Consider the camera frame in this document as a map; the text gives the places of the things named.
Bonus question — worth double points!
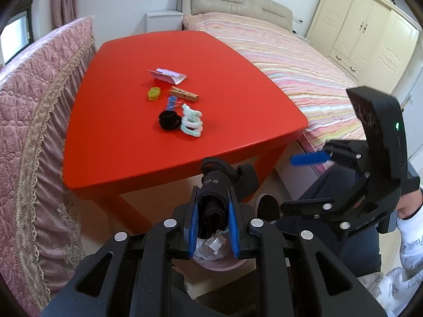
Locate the person's dark trouser legs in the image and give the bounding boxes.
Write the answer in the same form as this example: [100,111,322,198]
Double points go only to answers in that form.
[274,168,401,275]

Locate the white green hair scrunchie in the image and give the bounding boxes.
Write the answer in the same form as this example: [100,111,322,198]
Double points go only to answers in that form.
[179,104,204,138]

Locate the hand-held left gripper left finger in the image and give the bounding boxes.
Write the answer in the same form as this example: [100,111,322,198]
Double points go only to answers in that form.
[41,187,199,317]

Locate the person's white printed top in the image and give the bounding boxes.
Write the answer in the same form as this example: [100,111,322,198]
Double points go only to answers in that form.
[358,264,423,317]

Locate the black hair tie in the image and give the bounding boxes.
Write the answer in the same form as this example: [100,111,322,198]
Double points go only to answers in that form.
[158,110,182,132]

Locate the bed with striped blanket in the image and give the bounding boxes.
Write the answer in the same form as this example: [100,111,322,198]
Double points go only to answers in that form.
[182,12,367,175]

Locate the red table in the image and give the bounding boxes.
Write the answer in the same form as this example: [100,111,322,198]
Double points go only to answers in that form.
[62,30,309,235]

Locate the black fabric wrist strap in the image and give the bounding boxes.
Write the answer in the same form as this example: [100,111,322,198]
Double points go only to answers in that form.
[197,157,259,240]

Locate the white nightstand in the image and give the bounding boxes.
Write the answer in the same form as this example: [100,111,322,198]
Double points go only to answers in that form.
[146,11,184,35]

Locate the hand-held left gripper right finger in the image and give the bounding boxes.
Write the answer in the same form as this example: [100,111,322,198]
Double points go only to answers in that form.
[227,187,388,317]

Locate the cream wardrobe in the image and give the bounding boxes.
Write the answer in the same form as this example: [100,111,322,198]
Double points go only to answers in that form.
[305,0,421,95]

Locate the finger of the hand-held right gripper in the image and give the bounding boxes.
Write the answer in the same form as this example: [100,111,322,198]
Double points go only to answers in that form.
[289,139,371,178]
[280,176,370,220]

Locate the wooden clothespin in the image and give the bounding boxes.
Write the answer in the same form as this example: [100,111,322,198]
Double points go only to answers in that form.
[169,86,200,103]

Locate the small white pink paper box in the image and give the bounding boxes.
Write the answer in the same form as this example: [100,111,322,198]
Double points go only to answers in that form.
[147,68,187,85]

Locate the person's right forearm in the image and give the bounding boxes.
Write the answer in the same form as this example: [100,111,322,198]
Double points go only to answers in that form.
[396,187,423,271]

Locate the person's black shoe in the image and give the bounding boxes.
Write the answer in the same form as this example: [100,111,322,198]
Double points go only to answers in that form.
[256,194,281,220]

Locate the window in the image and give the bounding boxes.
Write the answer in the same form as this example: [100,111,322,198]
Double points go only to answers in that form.
[0,0,34,65]

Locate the beige padded headboard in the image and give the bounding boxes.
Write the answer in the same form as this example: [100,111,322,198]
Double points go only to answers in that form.
[177,0,293,34]

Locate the pink bin with clear liner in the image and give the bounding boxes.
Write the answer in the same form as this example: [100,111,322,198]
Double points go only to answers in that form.
[191,229,249,270]

